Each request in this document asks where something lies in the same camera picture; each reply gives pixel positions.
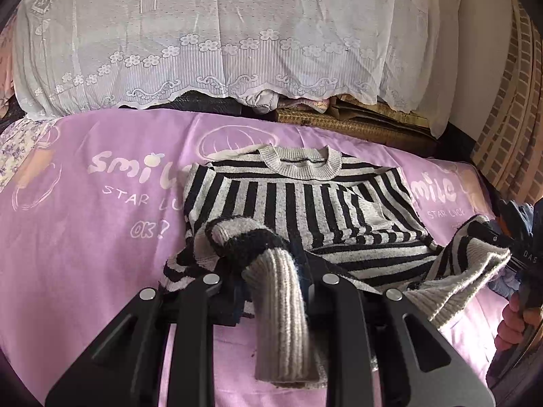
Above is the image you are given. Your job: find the person's right hand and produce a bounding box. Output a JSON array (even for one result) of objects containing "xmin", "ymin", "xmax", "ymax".
[{"xmin": 494, "ymin": 292, "xmax": 542, "ymax": 352}]

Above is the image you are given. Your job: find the black white striped sweater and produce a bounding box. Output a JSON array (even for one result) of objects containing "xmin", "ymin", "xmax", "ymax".
[{"xmin": 163, "ymin": 145, "xmax": 511, "ymax": 386}]

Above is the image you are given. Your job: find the floral bed sheet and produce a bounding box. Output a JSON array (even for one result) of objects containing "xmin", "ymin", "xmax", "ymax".
[{"xmin": 0, "ymin": 119, "xmax": 57, "ymax": 191}]

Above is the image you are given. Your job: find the purple smile bed sheet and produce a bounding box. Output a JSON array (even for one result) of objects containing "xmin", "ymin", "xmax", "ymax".
[{"xmin": 1, "ymin": 109, "xmax": 490, "ymax": 402}]

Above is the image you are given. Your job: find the pink floral quilt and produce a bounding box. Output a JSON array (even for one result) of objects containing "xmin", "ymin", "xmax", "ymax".
[{"xmin": 0, "ymin": 12, "xmax": 17, "ymax": 118}]

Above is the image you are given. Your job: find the woven bamboo mat stack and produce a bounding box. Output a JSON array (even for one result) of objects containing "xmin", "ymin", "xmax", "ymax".
[{"xmin": 274, "ymin": 95, "xmax": 437, "ymax": 157}]

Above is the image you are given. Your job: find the brick pattern curtain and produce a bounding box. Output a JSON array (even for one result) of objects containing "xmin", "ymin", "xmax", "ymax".
[{"xmin": 471, "ymin": 0, "xmax": 542, "ymax": 204}]

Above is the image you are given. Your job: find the blue folded clothes pile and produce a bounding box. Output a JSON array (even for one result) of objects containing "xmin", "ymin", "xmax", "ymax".
[{"xmin": 488, "ymin": 199, "xmax": 535, "ymax": 301}]

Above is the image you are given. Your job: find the white lace cover cloth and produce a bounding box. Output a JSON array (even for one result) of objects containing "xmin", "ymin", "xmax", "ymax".
[{"xmin": 14, "ymin": 0, "xmax": 460, "ymax": 136}]

